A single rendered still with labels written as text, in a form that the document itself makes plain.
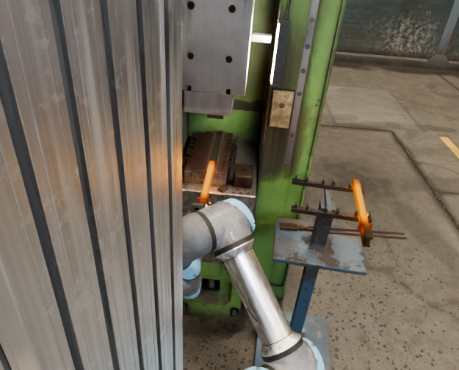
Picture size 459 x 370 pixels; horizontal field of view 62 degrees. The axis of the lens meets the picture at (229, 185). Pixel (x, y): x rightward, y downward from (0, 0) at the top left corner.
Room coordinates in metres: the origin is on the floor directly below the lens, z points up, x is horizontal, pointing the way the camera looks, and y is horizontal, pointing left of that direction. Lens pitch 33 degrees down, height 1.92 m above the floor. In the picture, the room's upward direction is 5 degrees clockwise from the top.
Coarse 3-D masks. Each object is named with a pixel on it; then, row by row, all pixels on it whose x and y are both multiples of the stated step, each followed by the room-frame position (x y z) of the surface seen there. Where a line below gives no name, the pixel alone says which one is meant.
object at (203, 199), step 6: (210, 162) 1.55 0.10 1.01; (210, 168) 1.50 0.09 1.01; (210, 174) 1.45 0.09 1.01; (204, 180) 1.39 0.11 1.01; (210, 180) 1.40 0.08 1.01; (204, 186) 1.34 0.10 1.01; (204, 192) 1.30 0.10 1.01; (198, 198) 1.24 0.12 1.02; (204, 198) 1.25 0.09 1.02; (204, 204) 1.21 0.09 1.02
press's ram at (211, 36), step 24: (192, 0) 1.51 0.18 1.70; (216, 0) 1.50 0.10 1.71; (240, 0) 1.50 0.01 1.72; (192, 24) 1.51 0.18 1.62; (216, 24) 1.50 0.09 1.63; (240, 24) 1.50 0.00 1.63; (192, 48) 1.51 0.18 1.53; (216, 48) 1.50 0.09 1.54; (240, 48) 1.50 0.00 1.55; (192, 72) 1.51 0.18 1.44; (216, 72) 1.50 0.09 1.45; (240, 72) 1.50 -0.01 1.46
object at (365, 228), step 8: (360, 184) 1.42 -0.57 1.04; (360, 192) 1.35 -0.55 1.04; (360, 200) 1.29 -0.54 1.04; (360, 208) 1.24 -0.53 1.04; (360, 216) 1.19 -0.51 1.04; (360, 224) 1.13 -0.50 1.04; (368, 224) 1.13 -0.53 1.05; (360, 232) 1.13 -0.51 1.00; (368, 232) 1.08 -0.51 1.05; (368, 240) 1.05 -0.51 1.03
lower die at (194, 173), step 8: (200, 136) 1.88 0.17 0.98; (208, 136) 1.86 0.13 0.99; (224, 136) 1.88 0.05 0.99; (232, 136) 1.88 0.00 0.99; (200, 144) 1.78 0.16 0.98; (208, 144) 1.77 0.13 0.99; (224, 144) 1.78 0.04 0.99; (200, 152) 1.68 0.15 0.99; (208, 152) 1.68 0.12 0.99; (224, 152) 1.69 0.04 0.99; (192, 160) 1.61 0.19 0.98; (200, 160) 1.60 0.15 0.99; (208, 160) 1.59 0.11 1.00; (224, 160) 1.61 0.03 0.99; (192, 168) 1.53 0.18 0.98; (200, 168) 1.52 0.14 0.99; (216, 168) 1.52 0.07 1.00; (224, 168) 1.54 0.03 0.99; (184, 176) 1.51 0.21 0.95; (192, 176) 1.51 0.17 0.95; (200, 176) 1.51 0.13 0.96; (216, 176) 1.50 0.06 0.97; (224, 176) 1.50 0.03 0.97; (216, 184) 1.50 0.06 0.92; (224, 184) 1.50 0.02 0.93
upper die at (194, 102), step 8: (184, 96) 1.51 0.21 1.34; (192, 96) 1.51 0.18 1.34; (200, 96) 1.51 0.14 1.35; (208, 96) 1.50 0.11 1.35; (216, 96) 1.50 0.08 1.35; (224, 96) 1.50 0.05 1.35; (232, 96) 1.50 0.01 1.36; (184, 104) 1.51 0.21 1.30; (192, 104) 1.51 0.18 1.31; (200, 104) 1.51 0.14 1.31; (208, 104) 1.50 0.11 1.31; (216, 104) 1.50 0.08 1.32; (224, 104) 1.50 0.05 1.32; (232, 104) 1.55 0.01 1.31; (192, 112) 1.51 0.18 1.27; (200, 112) 1.51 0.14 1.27; (208, 112) 1.50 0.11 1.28; (216, 112) 1.50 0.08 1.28; (224, 112) 1.50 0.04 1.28
